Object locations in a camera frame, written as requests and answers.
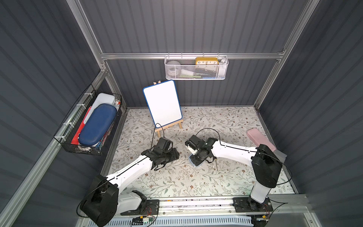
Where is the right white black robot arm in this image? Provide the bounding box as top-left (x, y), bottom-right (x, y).
top-left (185, 135), bottom-right (283, 204)

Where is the yellow clock in basket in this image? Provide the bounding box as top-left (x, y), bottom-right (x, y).
top-left (195, 57), bottom-right (219, 65)

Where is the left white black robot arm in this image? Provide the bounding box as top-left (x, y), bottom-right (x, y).
top-left (79, 137), bottom-right (180, 227)

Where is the white board blue frame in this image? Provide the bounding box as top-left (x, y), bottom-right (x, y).
top-left (142, 79), bottom-right (183, 129)

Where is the wooden easel stand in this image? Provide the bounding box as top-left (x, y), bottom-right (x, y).
top-left (152, 81), bottom-right (184, 138)

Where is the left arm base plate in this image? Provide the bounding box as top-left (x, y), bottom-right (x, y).
top-left (120, 200), bottom-right (160, 216)

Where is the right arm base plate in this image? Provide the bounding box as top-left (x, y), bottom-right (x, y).
top-left (232, 197), bottom-right (273, 214)

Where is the white tape roll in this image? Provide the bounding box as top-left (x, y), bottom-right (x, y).
top-left (165, 61), bottom-right (181, 78)

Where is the light blue alarm clock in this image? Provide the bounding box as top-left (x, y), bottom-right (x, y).
top-left (189, 156), bottom-right (204, 167)

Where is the red folder in basket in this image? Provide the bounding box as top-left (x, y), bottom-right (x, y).
top-left (71, 107), bottom-right (91, 145)

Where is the white wire mesh basket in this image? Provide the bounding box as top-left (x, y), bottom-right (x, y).
top-left (164, 55), bottom-right (229, 80)

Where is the pink pencil case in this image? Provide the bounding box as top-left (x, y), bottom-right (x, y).
top-left (247, 128), bottom-right (277, 152)

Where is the black wire wall basket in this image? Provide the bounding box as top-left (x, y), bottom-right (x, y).
top-left (54, 84), bottom-right (123, 156)

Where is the dark blue oval case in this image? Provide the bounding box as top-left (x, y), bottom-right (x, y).
top-left (78, 104), bottom-right (117, 146)

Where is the white plastic container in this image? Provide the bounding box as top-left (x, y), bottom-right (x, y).
top-left (83, 93), bottom-right (115, 124)

